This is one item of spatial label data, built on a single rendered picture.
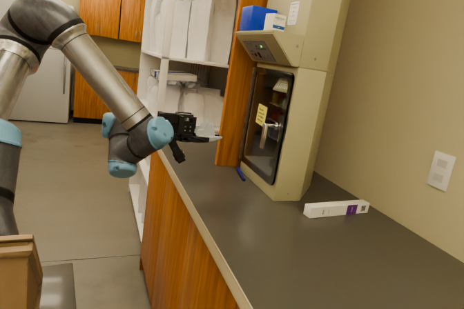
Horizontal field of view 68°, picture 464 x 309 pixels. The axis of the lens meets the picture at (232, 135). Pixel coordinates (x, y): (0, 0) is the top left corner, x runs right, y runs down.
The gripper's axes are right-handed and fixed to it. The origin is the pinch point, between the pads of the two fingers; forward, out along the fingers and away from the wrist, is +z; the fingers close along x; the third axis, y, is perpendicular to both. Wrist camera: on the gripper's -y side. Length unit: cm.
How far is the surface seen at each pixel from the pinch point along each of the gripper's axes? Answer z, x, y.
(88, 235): -35, 139, -115
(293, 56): 19.7, -5.1, 29.8
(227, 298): -4.4, -36.2, -31.9
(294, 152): 27.3, -5.3, -1.9
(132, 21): 15, 517, 59
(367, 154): 66, 0, -3
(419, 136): 66, -20, 10
